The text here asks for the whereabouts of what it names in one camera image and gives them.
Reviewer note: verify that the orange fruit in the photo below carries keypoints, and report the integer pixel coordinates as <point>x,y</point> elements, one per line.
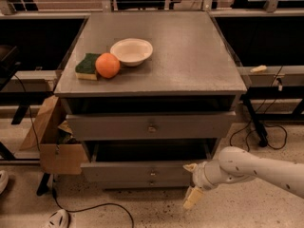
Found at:
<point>107,65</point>

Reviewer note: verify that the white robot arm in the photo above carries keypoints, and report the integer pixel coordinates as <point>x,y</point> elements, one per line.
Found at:
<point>236,165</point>

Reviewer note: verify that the grey wooden drawer cabinet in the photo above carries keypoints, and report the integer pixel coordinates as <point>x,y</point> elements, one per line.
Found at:
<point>189,72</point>

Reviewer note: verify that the green yellow sponge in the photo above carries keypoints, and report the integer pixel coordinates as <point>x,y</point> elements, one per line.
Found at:
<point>86,69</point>

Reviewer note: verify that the black table leg right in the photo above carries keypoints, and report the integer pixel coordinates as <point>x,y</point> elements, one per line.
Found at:
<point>260,129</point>

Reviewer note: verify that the yellow foam piece on rail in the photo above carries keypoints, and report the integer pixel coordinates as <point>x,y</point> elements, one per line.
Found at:
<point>258,69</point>

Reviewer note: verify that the brown cardboard box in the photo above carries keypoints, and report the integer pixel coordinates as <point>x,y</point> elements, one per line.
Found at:
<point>55,158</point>

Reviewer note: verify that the grey bottom drawer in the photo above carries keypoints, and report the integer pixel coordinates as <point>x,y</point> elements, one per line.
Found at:
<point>145,184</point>

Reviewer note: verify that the white ceramic bowl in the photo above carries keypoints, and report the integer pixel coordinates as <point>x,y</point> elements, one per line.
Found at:
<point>132,52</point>

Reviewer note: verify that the white shoe bottom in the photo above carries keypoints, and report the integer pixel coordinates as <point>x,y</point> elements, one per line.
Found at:
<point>59,219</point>

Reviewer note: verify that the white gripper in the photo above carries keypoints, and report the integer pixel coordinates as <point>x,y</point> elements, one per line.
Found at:
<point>199,175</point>

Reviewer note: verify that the grey drawer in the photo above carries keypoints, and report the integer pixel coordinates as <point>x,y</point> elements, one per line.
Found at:
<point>101,127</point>
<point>145,184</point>
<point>161,160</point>

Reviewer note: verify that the white shoe far left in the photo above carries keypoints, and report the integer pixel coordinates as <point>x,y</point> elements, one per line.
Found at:
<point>4,179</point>

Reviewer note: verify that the grey top drawer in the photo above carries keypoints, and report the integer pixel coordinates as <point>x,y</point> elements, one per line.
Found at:
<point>101,127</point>

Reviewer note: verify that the white shoe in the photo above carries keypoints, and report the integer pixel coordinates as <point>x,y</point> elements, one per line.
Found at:
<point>4,179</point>
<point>59,219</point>

